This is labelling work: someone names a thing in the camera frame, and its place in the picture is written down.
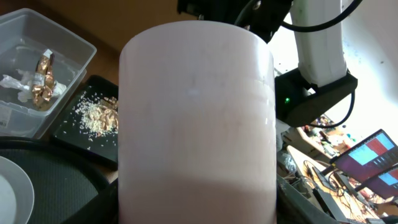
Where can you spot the white tissue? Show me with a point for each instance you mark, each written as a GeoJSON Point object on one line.
{"type": "Point", "coordinates": [24, 85]}

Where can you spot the laptop with lit screen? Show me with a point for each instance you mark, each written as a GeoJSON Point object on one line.
{"type": "Point", "coordinates": [373, 163]}

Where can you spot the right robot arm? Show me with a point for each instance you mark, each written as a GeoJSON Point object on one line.
{"type": "Point", "coordinates": [322, 78]}

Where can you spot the cluttered background desk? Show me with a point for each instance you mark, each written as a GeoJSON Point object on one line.
{"type": "Point", "coordinates": [308, 155]}

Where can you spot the grey plate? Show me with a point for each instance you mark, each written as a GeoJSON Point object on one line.
{"type": "Point", "coordinates": [17, 194]}

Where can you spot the round black tray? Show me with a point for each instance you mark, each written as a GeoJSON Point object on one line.
{"type": "Point", "coordinates": [63, 181]}

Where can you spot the clear plastic bin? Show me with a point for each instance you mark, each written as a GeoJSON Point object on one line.
{"type": "Point", "coordinates": [25, 36]}

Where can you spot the black rectangular tray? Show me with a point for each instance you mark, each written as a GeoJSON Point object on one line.
{"type": "Point", "coordinates": [104, 157]}

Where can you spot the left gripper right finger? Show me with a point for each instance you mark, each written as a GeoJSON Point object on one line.
{"type": "Point", "coordinates": [294, 208]}

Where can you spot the pink cup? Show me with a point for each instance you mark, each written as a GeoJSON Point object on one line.
{"type": "Point", "coordinates": [196, 140]}

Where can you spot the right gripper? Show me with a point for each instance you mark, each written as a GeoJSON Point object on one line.
{"type": "Point", "coordinates": [261, 17]}

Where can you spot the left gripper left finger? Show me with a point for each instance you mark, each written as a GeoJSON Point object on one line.
{"type": "Point", "coordinates": [103, 209]}

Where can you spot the food scraps with rice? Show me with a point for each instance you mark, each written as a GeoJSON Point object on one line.
{"type": "Point", "coordinates": [91, 120]}

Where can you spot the gold snack wrapper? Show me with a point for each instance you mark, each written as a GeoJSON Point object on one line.
{"type": "Point", "coordinates": [43, 82]}

